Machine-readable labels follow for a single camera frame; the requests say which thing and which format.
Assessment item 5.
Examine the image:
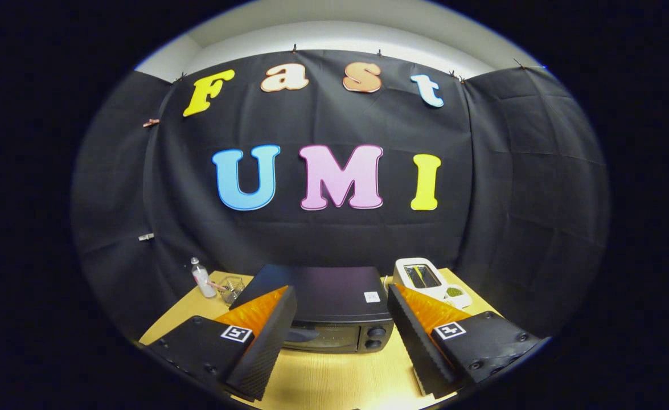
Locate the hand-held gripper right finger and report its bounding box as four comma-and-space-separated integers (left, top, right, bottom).
387, 283, 543, 399

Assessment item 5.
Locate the black toaster oven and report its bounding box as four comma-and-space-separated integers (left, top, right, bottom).
229, 264, 395, 354

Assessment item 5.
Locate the white divided bean dish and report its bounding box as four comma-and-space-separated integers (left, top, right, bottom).
445, 284, 473, 309

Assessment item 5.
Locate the clear plastic bottle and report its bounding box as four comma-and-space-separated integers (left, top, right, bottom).
190, 257, 217, 298

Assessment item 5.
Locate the white toaster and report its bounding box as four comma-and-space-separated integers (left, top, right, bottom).
392, 257, 449, 300

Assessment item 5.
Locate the black backdrop cloth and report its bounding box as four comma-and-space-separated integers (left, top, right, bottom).
72, 50, 611, 342

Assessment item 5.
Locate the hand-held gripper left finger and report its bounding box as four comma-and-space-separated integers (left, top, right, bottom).
147, 285, 298, 402

